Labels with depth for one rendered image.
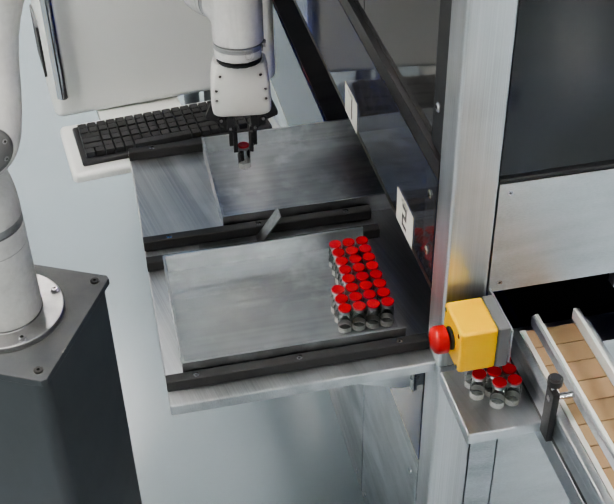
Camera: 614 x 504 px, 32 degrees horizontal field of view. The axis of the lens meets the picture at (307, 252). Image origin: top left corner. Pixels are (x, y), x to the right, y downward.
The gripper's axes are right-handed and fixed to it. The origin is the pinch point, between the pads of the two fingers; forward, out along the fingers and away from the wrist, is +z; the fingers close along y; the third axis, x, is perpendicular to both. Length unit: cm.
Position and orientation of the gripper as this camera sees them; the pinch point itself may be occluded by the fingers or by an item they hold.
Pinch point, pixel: (243, 138)
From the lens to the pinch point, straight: 190.0
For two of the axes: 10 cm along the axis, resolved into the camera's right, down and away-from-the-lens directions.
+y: -9.9, 0.7, -0.8
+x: 1.0, 5.7, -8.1
